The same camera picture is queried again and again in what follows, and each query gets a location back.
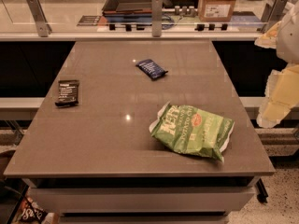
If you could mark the metal glass bracket right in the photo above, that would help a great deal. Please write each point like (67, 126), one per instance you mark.
(272, 13)

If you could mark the dark open tray box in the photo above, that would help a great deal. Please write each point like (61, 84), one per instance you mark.
(130, 1)

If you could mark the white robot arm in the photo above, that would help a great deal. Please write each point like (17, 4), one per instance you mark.
(288, 41)

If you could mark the metal glass bracket left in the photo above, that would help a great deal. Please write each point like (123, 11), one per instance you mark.
(42, 25)

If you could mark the black rxbar chocolate bar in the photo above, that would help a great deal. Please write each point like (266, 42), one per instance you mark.
(67, 93)

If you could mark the glass barrier panel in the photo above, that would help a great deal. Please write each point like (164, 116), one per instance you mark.
(88, 16)

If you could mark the blue rxbar blueberry bar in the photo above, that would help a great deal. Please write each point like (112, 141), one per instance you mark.
(151, 69)

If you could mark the metal glass bracket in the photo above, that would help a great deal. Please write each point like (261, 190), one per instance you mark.
(272, 13)
(156, 14)
(42, 25)

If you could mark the brown cardboard box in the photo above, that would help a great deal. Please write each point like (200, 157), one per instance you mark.
(216, 10)

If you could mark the snack bag in bin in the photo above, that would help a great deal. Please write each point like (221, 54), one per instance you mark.
(29, 212)

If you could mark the metal glass bracket middle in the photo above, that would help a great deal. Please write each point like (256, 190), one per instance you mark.
(156, 14)

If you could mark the green kettle chips bag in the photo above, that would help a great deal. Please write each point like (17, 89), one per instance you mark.
(188, 130)

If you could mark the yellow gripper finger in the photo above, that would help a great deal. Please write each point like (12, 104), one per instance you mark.
(269, 39)
(281, 95)

